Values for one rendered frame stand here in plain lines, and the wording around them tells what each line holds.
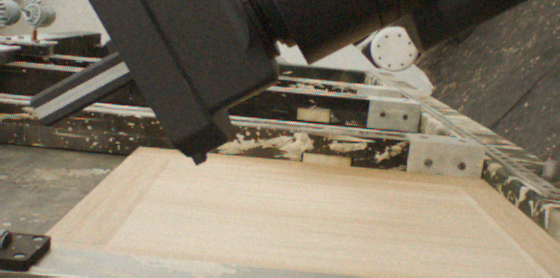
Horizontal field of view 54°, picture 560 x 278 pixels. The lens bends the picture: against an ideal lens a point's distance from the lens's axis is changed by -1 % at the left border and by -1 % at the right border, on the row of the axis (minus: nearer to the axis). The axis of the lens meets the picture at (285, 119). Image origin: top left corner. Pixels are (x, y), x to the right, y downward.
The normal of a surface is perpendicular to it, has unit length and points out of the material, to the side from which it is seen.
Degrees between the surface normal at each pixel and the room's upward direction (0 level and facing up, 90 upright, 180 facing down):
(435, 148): 90
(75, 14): 90
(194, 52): 92
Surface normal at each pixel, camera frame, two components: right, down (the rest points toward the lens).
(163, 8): 0.01, 0.24
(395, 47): -0.21, 0.44
